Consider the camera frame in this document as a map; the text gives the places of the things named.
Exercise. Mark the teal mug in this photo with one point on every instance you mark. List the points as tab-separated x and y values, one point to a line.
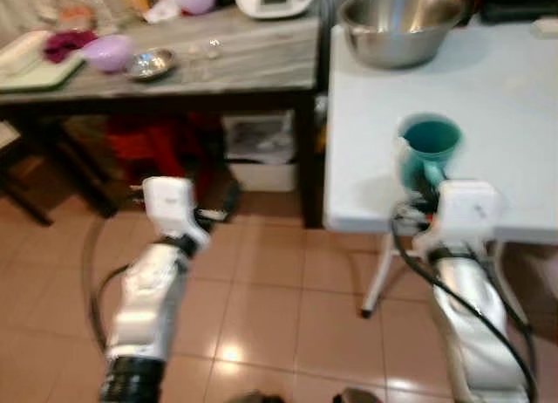
429	146

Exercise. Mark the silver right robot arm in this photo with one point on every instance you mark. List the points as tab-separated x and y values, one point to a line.
471	324

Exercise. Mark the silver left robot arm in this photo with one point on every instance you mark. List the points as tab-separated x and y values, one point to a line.
148	298

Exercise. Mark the white storage box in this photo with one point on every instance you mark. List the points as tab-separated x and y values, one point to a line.
261	154

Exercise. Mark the white folding table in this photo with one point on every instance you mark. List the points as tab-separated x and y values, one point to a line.
488	133

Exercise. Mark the red stool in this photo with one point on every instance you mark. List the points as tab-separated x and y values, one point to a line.
157	146

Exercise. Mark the grey-topped dark-framed table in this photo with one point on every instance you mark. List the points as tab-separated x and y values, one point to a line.
253	58

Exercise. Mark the small steel dish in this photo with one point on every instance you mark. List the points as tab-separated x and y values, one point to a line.
151	65

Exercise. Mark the large steel mixing bowl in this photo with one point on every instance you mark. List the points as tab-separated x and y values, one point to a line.
401	28

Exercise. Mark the purple plastic bowl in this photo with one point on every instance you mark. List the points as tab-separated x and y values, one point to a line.
109	54

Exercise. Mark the dark wooden chair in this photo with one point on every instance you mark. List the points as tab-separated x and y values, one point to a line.
22	189

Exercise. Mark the white power strip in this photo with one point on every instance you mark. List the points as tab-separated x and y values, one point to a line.
546	28

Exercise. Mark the white crumpled tissue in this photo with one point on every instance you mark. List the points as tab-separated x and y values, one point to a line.
162	9

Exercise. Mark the black appliance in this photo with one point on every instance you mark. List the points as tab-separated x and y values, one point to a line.
519	3

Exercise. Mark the white kitchen appliance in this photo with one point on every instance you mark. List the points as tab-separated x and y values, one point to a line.
275	0

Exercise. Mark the maroon cloth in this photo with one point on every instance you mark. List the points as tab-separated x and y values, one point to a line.
68	44

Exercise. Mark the green and white tray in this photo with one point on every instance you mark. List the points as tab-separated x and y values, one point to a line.
30	67

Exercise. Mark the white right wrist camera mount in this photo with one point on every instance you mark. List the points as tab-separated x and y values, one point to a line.
468	209

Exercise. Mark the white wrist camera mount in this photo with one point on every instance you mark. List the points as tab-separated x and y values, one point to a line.
468	209
170	201

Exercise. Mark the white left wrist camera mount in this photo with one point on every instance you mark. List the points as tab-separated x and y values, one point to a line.
170	201

